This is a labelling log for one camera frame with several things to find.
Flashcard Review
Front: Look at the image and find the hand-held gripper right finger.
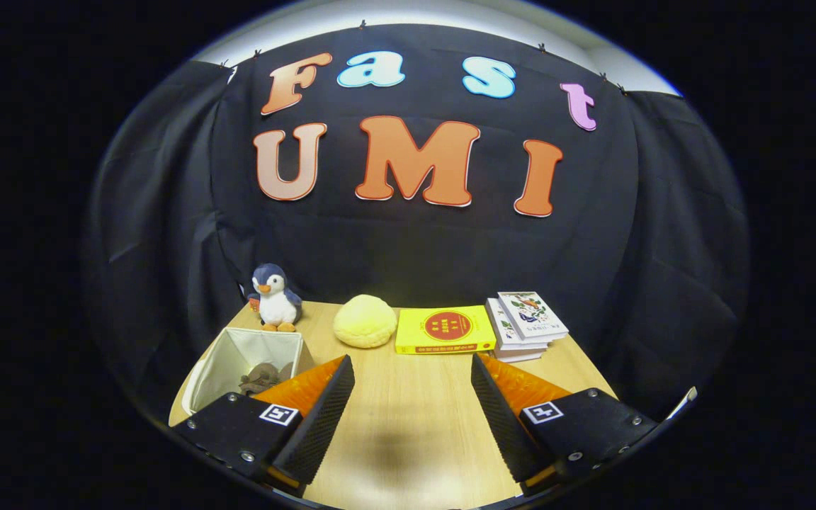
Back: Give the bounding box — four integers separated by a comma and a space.
470, 353, 660, 497

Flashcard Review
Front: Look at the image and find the white book with pink spine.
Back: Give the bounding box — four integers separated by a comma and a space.
493, 344, 547, 363

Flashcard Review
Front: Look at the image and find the penguin plush toy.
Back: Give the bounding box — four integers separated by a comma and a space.
247, 263, 303, 333

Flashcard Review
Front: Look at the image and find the brown fabric storage box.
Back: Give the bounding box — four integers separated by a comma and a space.
169, 327, 317, 426

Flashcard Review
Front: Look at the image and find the black backdrop cloth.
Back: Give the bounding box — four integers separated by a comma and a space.
86, 23, 749, 419

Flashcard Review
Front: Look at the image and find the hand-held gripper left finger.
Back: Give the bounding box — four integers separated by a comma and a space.
173, 354, 356, 497

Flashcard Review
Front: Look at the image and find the white book with floral cover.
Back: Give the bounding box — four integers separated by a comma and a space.
497, 291, 570, 341

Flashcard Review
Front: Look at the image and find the yellow book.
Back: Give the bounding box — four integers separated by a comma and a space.
395, 305, 497, 356

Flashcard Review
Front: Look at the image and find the yellow round plush bun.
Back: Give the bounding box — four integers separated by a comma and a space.
332, 295, 398, 349

